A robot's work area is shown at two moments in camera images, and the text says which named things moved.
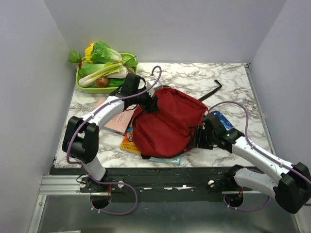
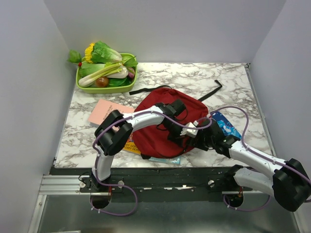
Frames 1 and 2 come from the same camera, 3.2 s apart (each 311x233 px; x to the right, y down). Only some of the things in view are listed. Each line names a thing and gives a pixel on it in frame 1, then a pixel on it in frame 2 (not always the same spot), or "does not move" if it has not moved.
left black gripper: x=151 y=106 to x=177 y=138
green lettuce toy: x=102 y=53 does not move
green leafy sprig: x=74 y=57 does not move
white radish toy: x=121 y=74 does not move
